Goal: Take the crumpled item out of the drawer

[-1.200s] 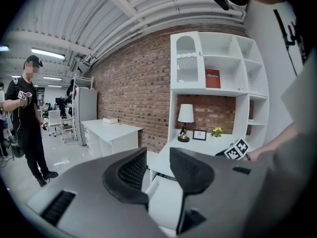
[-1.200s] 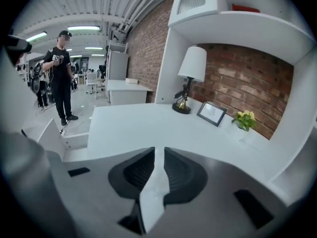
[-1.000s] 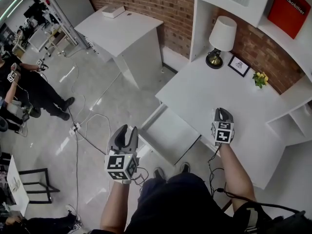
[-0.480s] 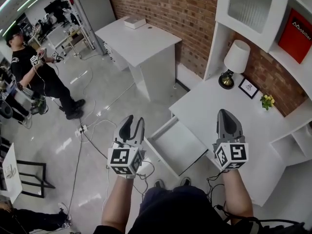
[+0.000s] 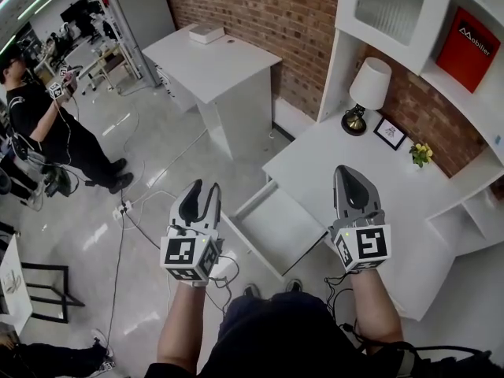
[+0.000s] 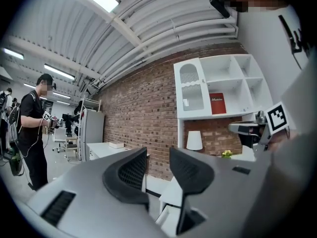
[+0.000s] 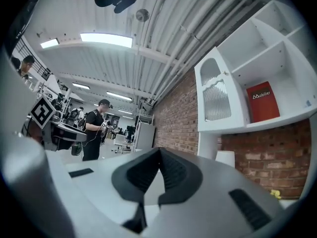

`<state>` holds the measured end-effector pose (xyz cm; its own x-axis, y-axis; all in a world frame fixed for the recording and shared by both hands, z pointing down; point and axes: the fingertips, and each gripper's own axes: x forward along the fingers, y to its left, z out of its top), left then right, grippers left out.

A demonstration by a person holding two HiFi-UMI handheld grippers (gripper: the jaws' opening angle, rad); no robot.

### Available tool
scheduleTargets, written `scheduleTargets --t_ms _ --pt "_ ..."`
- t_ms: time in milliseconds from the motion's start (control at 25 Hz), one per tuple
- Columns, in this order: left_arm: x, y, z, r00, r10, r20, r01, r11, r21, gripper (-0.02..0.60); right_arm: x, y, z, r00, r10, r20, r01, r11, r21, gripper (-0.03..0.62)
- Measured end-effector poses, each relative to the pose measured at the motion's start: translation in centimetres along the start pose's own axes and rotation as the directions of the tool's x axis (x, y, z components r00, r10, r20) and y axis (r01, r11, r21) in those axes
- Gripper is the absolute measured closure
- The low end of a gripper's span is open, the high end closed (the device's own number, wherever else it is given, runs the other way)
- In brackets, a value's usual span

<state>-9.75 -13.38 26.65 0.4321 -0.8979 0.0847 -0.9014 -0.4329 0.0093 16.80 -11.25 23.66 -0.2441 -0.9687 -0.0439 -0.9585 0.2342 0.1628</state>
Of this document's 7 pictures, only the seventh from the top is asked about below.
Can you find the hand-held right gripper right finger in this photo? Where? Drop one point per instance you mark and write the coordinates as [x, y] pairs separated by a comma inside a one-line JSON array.
[[180, 175]]

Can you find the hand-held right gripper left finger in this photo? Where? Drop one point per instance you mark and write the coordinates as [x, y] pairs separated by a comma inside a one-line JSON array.
[[138, 175]]

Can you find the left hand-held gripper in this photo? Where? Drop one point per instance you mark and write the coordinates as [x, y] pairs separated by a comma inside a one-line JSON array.
[[59, 134]]

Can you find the white office chair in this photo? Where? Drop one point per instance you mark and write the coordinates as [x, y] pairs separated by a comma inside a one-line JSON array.
[[120, 142]]

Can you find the white metal rack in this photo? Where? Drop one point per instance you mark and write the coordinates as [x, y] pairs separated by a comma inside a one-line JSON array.
[[144, 133]]

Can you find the long ceiling light strip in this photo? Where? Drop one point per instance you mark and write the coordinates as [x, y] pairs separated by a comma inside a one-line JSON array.
[[81, 86], [119, 96]]

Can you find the small ceiling light panel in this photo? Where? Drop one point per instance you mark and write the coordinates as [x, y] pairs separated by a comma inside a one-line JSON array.
[[49, 43]]

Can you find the small yellow object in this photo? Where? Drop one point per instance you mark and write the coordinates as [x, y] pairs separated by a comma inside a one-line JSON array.
[[276, 194]]

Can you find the large ceiling light panel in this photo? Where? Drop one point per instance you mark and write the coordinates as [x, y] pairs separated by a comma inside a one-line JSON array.
[[106, 40]]

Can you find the red board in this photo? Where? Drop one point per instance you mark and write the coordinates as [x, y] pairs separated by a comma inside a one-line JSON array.
[[263, 103]]

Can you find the round ceiling smoke detector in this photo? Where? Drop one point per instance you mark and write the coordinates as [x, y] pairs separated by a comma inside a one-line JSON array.
[[142, 15]]

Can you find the white ceiling pipes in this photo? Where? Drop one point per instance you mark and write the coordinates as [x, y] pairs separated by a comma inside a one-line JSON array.
[[198, 28]]

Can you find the white wall cabinet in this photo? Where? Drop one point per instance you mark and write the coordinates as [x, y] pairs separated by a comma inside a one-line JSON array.
[[260, 66]]

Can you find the black head-worn camera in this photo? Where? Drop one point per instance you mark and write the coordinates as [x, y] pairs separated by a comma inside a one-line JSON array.
[[121, 1]]

